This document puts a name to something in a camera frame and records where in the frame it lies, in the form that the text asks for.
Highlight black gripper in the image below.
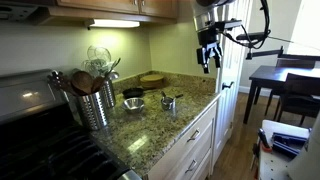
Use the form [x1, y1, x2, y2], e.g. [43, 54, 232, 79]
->
[196, 29, 223, 74]

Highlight large steel measuring pot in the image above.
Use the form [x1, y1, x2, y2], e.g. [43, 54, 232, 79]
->
[161, 94, 182, 111]

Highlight small steel measuring pot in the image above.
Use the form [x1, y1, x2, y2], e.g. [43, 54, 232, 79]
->
[161, 91, 171, 102]

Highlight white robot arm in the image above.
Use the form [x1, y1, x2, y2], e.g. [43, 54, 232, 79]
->
[191, 0, 242, 74]

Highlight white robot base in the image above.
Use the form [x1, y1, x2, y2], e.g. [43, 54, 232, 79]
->
[288, 114, 320, 180]

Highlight white cabinet door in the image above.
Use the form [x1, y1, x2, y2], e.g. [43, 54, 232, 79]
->
[212, 0, 253, 165]

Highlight round wooden boards stack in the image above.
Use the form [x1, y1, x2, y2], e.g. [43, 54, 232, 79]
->
[140, 74, 164, 89]

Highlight dark wooden dining table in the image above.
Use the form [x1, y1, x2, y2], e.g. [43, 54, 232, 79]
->
[243, 65, 320, 124]

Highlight black cast iron skillet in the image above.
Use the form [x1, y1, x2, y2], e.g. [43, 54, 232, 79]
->
[122, 88, 144, 99]

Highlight steel mixing bowl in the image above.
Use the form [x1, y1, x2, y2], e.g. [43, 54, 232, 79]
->
[121, 98, 144, 114]

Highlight wooden upper cabinets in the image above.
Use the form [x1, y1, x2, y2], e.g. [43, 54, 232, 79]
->
[32, 0, 178, 26]

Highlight dark wooden chair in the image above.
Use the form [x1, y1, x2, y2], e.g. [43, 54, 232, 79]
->
[274, 73, 320, 125]

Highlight white drawer cabinet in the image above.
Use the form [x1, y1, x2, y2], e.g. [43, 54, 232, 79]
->
[143, 94, 219, 180]

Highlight white cart with tools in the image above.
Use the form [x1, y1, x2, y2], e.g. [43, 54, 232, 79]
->
[251, 120, 310, 180]

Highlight rear steel utensil holder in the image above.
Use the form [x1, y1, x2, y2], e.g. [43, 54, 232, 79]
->
[101, 80, 116, 108]

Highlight steel utensil holder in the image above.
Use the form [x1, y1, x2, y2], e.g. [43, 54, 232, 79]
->
[76, 92, 107, 131]
[101, 80, 116, 108]

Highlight under-cabinet light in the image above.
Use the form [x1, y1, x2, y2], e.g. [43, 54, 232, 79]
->
[84, 19, 140, 28]

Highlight front steel utensil holder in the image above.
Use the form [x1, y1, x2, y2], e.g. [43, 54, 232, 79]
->
[76, 92, 107, 131]

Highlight wooden spoon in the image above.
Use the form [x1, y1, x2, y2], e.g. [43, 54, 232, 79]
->
[71, 71, 93, 94]

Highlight black stove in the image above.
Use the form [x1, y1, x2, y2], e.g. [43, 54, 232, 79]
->
[0, 69, 142, 180]

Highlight black camera on stand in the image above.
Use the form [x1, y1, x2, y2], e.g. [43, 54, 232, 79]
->
[235, 31, 320, 62]

